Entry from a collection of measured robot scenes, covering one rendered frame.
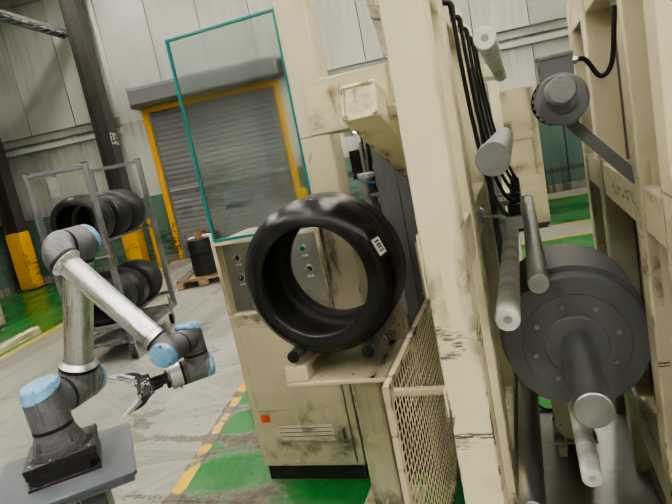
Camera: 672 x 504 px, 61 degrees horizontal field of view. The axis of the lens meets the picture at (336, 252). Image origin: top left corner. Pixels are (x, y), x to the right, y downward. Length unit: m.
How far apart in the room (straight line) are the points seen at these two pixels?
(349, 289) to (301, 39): 0.98
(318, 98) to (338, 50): 9.83
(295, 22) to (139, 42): 10.28
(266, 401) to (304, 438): 0.26
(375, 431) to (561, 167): 9.46
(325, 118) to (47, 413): 1.52
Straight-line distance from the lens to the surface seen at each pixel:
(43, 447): 2.50
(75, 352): 2.51
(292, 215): 1.93
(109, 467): 2.46
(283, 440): 3.05
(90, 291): 2.17
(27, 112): 13.62
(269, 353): 2.85
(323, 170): 2.27
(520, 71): 11.52
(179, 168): 12.11
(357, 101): 1.49
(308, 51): 2.29
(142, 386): 2.20
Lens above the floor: 1.59
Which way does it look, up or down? 10 degrees down
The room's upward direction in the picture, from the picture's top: 11 degrees counter-clockwise
